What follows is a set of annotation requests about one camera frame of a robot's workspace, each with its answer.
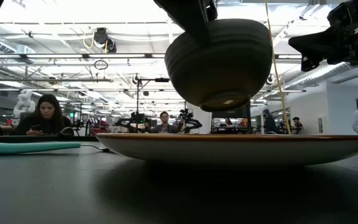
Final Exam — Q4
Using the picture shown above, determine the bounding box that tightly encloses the dark grey bowl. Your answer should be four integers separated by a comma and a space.
164, 17, 273, 113

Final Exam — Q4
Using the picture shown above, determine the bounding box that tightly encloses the yellow plate with orange rim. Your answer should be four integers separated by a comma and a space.
95, 133, 358, 167

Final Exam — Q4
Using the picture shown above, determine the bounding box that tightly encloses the teal handled metal spoon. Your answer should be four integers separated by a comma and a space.
0, 141, 112, 156

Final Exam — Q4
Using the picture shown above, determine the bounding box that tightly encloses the long ceiling light bar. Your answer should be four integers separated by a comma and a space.
0, 53, 303, 60

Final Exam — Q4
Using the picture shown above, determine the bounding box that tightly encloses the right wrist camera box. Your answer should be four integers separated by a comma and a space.
327, 1, 358, 27

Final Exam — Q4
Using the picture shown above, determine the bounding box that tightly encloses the yellow hanging cable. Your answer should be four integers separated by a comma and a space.
264, 0, 292, 135

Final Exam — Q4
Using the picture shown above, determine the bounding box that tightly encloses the black ceiling cable reel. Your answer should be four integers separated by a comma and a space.
93, 27, 117, 54

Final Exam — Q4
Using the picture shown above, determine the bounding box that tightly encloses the hanging black cable loop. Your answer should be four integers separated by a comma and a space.
93, 59, 109, 71

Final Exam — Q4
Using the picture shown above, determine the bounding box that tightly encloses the black curved bracket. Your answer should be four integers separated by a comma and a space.
58, 126, 75, 137

